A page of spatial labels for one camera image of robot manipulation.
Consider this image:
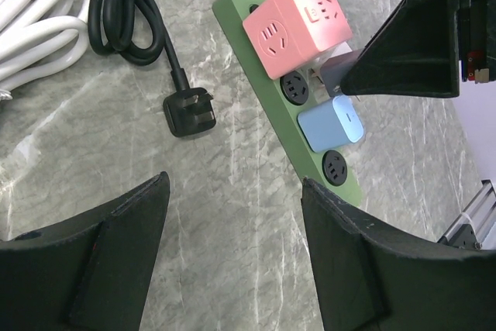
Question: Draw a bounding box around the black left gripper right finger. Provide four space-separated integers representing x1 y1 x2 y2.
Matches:
301 179 495 330

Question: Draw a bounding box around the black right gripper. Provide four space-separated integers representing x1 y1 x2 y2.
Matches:
340 0 495 98

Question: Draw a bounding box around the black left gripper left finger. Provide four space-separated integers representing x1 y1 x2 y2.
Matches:
1 172 170 330

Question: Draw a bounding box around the grey charger plug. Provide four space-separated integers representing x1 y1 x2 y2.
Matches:
312 50 362 98

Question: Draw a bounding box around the blue charger plug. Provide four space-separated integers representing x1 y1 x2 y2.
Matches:
297 95 364 153

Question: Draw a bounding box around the green power strip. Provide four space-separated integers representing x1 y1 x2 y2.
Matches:
212 0 363 207

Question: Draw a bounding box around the large white charger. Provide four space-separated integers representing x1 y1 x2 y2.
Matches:
308 42 353 71

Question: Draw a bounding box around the pink cube socket adapter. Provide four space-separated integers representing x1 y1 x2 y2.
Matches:
243 0 353 80

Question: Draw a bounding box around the aluminium rail frame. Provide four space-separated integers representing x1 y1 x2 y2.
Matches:
438 181 496 250

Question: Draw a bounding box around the black power cord with plug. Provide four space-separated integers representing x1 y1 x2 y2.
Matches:
88 0 236 139

